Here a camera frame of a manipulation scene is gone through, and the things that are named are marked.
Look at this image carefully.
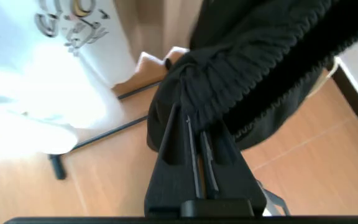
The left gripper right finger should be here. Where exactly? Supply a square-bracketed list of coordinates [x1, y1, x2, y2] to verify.
[199, 119, 267, 218]

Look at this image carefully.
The beige curtain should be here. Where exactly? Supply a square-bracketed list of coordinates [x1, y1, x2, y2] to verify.
[113, 0, 204, 62]

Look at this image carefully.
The black garment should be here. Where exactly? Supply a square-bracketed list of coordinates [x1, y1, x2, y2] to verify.
[146, 0, 358, 153]

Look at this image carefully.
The black clothes rack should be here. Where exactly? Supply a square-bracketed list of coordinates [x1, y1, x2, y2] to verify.
[48, 57, 173, 180]

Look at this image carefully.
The white garment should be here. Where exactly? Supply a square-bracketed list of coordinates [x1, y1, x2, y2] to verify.
[0, 0, 136, 160]

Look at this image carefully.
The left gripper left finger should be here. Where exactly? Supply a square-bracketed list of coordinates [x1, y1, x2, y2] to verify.
[144, 103, 203, 218]

